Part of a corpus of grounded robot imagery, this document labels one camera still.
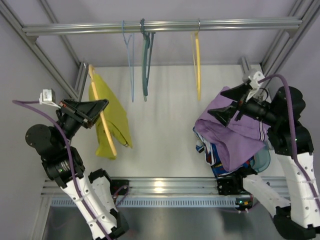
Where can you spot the light blue wire hanger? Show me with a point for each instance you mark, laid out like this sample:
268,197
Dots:
130,51

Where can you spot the right aluminium frame post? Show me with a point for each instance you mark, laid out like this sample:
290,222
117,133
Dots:
286,41

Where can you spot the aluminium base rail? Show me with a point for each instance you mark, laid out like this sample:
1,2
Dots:
153,187

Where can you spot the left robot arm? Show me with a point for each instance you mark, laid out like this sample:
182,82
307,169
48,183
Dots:
92,193

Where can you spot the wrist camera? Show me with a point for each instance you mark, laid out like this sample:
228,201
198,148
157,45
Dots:
253,77
48,97

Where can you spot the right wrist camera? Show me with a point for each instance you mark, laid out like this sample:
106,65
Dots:
253,77

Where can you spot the cream plastic hanger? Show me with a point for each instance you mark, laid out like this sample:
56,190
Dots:
91,70

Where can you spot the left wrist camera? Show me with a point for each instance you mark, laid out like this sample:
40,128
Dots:
48,97

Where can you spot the purple garment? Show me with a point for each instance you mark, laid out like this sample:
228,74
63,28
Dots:
237,142

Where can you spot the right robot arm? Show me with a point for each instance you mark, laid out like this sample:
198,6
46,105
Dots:
296,217

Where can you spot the yellow-green trousers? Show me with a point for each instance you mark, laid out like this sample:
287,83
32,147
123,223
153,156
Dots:
116,119

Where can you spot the slotted cable duct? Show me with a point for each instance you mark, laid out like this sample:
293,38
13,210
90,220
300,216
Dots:
183,202

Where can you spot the colourful printed garment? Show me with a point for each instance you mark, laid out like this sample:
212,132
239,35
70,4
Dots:
212,157

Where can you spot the yellow plastic hanger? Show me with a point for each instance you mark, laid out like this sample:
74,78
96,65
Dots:
196,56

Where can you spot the aluminium hanging rail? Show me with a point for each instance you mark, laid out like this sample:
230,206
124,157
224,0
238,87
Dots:
193,25

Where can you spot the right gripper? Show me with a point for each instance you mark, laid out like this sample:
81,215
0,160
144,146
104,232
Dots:
240,104

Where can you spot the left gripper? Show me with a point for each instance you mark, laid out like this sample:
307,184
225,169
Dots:
74,113

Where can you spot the dark green hanger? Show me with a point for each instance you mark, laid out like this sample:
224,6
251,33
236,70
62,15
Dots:
148,41

